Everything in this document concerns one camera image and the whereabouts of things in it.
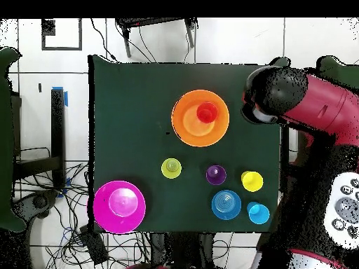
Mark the red cup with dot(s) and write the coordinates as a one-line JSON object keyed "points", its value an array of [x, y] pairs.
{"points": [[207, 112]]}

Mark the orange bowl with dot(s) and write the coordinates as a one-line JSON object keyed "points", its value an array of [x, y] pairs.
{"points": [[182, 126]]}

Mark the pink bowl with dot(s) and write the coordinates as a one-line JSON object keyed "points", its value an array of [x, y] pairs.
{"points": [[119, 207]]}

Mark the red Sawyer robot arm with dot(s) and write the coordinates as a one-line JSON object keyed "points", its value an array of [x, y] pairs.
{"points": [[322, 106]]}

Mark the purple cup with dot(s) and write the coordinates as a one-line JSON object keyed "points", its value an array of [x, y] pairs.
{"points": [[216, 175]]}

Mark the neighbouring green cloth table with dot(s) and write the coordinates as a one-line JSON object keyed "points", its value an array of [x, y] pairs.
{"points": [[5, 140], [342, 72]]}

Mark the small blue bowl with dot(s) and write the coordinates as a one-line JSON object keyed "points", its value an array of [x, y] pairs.
{"points": [[226, 205]]}

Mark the blue cup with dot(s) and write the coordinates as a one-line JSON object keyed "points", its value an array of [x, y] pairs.
{"points": [[258, 213]]}

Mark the pale translucent yellow cup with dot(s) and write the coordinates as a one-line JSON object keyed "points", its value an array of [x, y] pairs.
{"points": [[171, 168]]}

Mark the dark green tablecloth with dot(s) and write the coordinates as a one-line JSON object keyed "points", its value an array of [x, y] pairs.
{"points": [[126, 112]]}

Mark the black stool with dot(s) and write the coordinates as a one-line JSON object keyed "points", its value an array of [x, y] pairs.
{"points": [[151, 21]]}

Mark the blue tape strip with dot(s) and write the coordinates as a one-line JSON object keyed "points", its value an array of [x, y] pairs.
{"points": [[66, 98]]}

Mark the black floor box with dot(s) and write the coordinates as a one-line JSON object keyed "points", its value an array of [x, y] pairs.
{"points": [[94, 245]]}

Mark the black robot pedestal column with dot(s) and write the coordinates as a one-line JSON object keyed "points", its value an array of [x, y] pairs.
{"points": [[182, 252]]}

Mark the black table frame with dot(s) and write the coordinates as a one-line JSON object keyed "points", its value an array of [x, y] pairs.
{"points": [[57, 126]]}

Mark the black floor frame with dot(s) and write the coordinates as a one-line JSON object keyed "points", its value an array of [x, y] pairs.
{"points": [[61, 49]]}

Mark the grey robot pedestal foot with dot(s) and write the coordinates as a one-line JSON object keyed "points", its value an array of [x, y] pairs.
{"points": [[39, 201]]}

